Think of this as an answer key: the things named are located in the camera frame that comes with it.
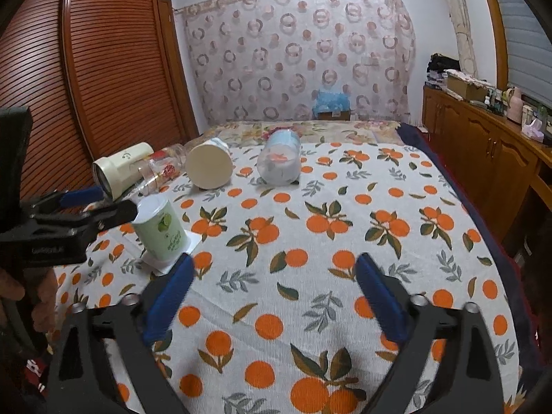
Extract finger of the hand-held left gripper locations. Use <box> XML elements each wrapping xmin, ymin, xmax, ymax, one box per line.
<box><xmin>29</xmin><ymin>199</ymin><xmax>139</xmax><ymax>243</ymax></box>
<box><xmin>22</xmin><ymin>186</ymin><xmax>107</xmax><ymax>216</ymax></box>

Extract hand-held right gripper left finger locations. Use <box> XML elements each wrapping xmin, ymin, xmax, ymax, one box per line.
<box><xmin>47</xmin><ymin>252</ymin><xmax>197</xmax><ymax>414</ymax></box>

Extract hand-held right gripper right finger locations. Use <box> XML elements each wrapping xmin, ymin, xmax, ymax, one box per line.
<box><xmin>354</xmin><ymin>252</ymin><xmax>505</xmax><ymax>414</ymax></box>

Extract green and white paper cup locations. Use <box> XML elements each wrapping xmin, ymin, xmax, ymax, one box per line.
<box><xmin>130</xmin><ymin>194</ymin><xmax>189</xmax><ymax>269</ymax></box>

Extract cream insulated cup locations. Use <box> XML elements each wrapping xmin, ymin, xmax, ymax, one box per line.
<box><xmin>92</xmin><ymin>142</ymin><xmax>155</xmax><ymax>201</ymax></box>

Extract clear glass cup red print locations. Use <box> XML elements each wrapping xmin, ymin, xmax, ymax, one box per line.
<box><xmin>135</xmin><ymin>144</ymin><xmax>187</xmax><ymax>195</ymax></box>

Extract cream paper cup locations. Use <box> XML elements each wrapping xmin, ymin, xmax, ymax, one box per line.
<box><xmin>185</xmin><ymin>137</ymin><xmax>234</xmax><ymax>190</ymax></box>

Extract person's left hand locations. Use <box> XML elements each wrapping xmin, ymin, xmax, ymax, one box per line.
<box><xmin>0</xmin><ymin>266</ymin><xmax>59</xmax><ymax>346</ymax></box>

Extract white square coaster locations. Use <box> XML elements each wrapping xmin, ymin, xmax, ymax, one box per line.
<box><xmin>141</xmin><ymin>230</ymin><xmax>203</xmax><ymax>275</ymax></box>

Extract louvered wooden wardrobe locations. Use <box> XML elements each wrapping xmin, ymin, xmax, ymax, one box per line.
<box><xmin>0</xmin><ymin>0</ymin><xmax>201</xmax><ymax>208</ymax></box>

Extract red patterned cloth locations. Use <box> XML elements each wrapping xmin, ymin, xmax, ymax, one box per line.
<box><xmin>23</xmin><ymin>356</ymin><xmax>51</xmax><ymax>396</ymax></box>

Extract orange fruit print tablecloth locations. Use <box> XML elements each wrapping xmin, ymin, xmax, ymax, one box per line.
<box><xmin>47</xmin><ymin>139</ymin><xmax>524</xmax><ymax>414</ymax></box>

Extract wooden sideboard cabinet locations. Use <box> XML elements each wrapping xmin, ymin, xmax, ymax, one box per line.
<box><xmin>421</xmin><ymin>85</ymin><xmax>552</xmax><ymax>262</ymax></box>

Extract blue plastic bag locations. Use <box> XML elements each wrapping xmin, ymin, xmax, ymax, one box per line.
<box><xmin>312</xmin><ymin>87</ymin><xmax>351</xmax><ymax>113</ymax></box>

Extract purple tissue pack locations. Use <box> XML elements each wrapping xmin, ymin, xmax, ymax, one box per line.
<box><xmin>521</xmin><ymin>118</ymin><xmax>545</xmax><ymax>141</ymax></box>

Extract cardboard box with floral cloth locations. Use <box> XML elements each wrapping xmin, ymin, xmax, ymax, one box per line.
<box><xmin>444</xmin><ymin>68</ymin><xmax>496</xmax><ymax>103</ymax></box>

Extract pink jug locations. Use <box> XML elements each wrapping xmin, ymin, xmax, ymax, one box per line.
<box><xmin>505</xmin><ymin>87</ymin><xmax>524</xmax><ymax>122</ymax></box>

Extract stack of folded clothes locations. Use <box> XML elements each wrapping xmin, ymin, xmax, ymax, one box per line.
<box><xmin>425</xmin><ymin>52</ymin><xmax>462</xmax><ymax>91</ymax></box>

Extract cream tied curtain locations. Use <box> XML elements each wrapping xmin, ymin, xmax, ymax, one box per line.
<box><xmin>437</xmin><ymin>0</ymin><xmax>477</xmax><ymax>75</ymax></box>

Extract window blind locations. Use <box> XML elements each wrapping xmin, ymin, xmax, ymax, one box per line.
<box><xmin>486</xmin><ymin>0</ymin><xmax>552</xmax><ymax>109</ymax></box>

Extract pink ring pattern curtain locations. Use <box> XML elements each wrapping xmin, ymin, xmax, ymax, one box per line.
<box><xmin>183</xmin><ymin>0</ymin><xmax>417</xmax><ymax>127</ymax></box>

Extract wooden window frame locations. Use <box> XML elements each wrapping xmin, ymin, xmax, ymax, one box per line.
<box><xmin>474</xmin><ymin>0</ymin><xmax>510</xmax><ymax>92</ymax></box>

